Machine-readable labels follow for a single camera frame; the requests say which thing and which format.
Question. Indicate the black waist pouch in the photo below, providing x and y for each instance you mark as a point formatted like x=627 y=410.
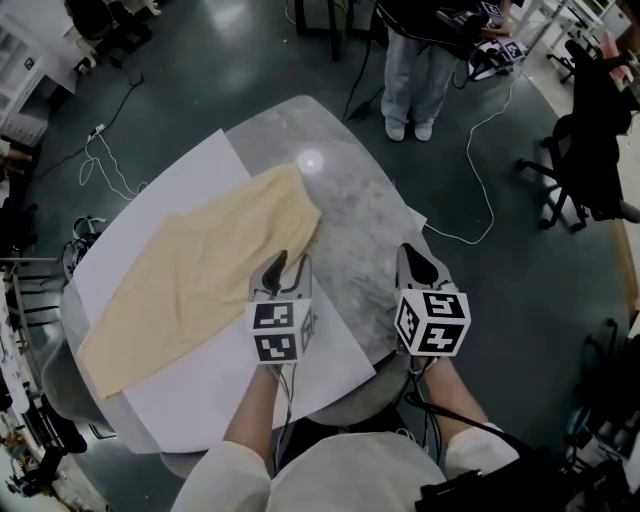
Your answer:
x=475 y=496

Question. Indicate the black office chair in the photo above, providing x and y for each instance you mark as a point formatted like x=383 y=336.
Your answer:
x=595 y=165

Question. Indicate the person's left forearm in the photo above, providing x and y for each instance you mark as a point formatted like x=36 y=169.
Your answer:
x=255 y=405

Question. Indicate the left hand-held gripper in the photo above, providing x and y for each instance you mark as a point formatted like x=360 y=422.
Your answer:
x=275 y=330

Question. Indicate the beige cloth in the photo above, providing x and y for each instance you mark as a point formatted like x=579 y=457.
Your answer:
x=190 y=280

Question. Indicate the person's right forearm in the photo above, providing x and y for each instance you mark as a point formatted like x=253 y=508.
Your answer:
x=455 y=395

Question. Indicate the white shelf desk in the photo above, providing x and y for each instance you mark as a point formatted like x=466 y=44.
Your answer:
x=30 y=85

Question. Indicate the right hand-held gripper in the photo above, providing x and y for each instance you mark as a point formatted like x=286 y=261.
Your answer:
x=432 y=322

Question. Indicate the large white paper sheet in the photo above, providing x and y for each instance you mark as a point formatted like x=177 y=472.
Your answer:
x=200 y=165

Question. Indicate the grey marble table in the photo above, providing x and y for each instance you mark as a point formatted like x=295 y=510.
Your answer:
x=350 y=225

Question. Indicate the white table with black legs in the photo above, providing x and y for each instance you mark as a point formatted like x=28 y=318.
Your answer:
x=332 y=25

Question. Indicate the person's white shirt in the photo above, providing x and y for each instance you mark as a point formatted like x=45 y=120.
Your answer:
x=350 y=475

